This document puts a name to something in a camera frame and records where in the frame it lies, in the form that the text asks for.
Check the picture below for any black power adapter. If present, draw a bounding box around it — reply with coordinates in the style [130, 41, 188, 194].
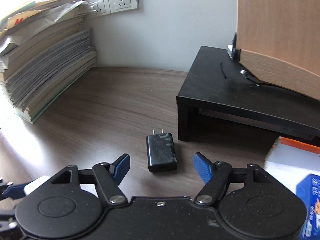
[146, 129, 178, 173]

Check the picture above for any blue dental floss box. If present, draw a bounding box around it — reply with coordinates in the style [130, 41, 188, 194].
[296, 174, 320, 239]

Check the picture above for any white USB charger cube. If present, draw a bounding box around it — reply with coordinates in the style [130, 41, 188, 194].
[23, 176, 50, 196]

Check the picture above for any black monitor riser stand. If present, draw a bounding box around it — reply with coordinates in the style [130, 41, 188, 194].
[176, 46, 319, 144]

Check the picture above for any orange white cardboard tray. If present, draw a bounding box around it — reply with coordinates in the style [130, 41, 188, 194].
[264, 137, 319, 195]

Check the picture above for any stack of books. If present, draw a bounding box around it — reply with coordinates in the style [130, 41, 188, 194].
[1, 0, 97, 123]

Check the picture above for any wooden book stand board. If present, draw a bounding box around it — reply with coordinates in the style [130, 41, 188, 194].
[235, 0, 319, 100]

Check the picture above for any white wall socket left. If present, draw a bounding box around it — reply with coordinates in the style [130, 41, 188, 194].
[85, 0, 111, 18]

